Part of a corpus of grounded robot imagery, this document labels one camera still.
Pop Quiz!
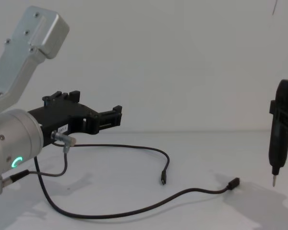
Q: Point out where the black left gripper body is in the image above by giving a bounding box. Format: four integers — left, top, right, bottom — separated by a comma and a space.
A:
27, 100, 97, 149

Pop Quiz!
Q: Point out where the thin grey wrist cable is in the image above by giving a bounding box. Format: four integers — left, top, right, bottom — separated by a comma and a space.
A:
0, 130, 77, 196

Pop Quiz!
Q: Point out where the black USB cable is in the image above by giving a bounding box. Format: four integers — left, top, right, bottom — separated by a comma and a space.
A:
33, 143, 241, 220

